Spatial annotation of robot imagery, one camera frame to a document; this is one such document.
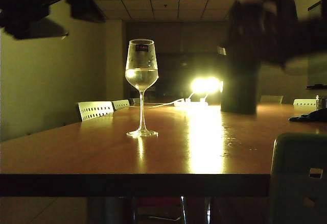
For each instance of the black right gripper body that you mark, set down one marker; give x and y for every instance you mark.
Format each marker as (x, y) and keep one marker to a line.
(304, 40)

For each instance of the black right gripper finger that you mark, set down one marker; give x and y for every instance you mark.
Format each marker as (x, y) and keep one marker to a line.
(279, 2)

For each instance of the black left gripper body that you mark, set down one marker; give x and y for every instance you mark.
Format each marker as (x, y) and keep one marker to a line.
(85, 4)

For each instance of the black thermos cup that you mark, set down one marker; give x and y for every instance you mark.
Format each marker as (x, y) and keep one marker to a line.
(240, 81)

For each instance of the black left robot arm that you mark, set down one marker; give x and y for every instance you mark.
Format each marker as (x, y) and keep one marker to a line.
(23, 9)

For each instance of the clear stemmed wine glass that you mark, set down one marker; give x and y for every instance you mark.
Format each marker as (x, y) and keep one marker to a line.
(141, 77)

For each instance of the white slotted chair backrest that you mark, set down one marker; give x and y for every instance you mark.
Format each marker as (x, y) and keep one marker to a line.
(304, 102)

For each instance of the grey chair backrest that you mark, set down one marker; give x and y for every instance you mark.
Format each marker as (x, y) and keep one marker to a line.
(272, 99)

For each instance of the dark crumpled cloth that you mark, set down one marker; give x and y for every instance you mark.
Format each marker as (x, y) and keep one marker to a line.
(310, 117)

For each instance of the bright plug-in lamp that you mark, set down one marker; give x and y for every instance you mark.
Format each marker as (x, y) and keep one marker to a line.
(213, 85)
(197, 85)

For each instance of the large white perforated chair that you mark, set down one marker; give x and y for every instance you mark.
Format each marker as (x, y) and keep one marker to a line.
(95, 110)

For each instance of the small white perforated chair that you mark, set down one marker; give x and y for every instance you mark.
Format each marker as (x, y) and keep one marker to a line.
(121, 104)

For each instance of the dark chair backrest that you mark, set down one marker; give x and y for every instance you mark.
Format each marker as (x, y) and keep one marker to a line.
(134, 101)

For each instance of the white power strip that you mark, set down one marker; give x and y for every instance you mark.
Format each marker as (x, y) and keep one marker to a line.
(191, 103)

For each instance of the big grey plastic chair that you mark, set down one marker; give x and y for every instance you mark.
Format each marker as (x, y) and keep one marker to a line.
(291, 178)

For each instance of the dark table leg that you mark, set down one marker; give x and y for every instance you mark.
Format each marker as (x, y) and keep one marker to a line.
(110, 210)

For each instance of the chair with chrome legs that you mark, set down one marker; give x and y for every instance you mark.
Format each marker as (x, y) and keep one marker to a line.
(183, 208)

